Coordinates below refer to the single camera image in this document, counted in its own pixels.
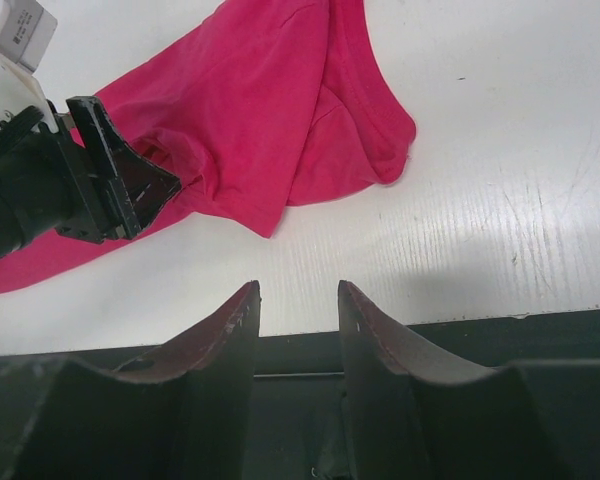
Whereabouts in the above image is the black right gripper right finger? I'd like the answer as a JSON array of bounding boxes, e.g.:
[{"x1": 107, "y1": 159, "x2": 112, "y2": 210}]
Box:
[{"x1": 338, "y1": 281, "x2": 600, "y2": 479}]

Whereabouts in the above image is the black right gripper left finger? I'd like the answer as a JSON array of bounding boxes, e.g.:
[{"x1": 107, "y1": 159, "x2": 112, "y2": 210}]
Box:
[{"x1": 0, "y1": 281, "x2": 261, "y2": 479}]

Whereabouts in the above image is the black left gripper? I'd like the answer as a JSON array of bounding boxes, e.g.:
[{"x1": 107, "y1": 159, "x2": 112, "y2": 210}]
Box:
[{"x1": 0, "y1": 96, "x2": 181, "y2": 259}]

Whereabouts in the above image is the crimson pink t shirt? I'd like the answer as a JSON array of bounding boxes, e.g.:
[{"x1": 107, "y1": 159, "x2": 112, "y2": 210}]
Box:
[{"x1": 0, "y1": 0, "x2": 418, "y2": 297}]

